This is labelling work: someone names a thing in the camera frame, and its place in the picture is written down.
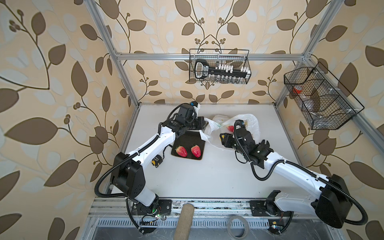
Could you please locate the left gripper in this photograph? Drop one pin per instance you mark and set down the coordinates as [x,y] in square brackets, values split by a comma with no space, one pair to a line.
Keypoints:
[200,123]

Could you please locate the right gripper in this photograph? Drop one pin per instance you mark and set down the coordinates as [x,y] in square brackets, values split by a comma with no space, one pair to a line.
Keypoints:
[226,139]

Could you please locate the fake peach with leaves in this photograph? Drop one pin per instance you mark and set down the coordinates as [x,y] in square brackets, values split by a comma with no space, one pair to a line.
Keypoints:
[230,128]

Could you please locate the white plastic bag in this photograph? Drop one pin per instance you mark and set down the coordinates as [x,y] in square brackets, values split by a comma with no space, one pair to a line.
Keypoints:
[223,124]

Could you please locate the red fake strawberry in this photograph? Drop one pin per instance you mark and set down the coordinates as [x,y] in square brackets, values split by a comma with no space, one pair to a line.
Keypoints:
[181,151]
[196,151]

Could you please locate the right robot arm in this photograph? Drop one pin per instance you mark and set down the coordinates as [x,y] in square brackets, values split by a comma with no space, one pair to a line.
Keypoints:
[328,198]

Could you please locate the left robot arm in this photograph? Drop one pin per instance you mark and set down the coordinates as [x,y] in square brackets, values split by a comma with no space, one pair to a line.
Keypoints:
[127,172]

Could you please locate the yellow black tape measure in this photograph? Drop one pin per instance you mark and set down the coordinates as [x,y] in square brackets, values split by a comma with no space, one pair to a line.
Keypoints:
[158,159]

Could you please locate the black socket tool set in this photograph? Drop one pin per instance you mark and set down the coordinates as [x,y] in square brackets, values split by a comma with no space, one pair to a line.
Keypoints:
[203,70]

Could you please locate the red item in basket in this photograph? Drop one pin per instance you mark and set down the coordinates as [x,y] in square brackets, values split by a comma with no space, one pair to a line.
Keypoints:
[297,89]

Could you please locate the tape roll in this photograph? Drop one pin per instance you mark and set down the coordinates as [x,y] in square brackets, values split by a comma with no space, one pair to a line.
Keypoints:
[237,223]

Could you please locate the cardboard tube roll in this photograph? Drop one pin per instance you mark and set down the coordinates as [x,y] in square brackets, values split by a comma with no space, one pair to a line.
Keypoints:
[184,224]

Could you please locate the rear wire basket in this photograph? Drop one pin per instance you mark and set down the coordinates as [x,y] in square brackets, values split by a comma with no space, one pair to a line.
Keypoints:
[235,57]

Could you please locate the side wire basket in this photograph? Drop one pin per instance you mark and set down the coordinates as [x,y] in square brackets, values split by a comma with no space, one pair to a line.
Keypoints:
[326,102]

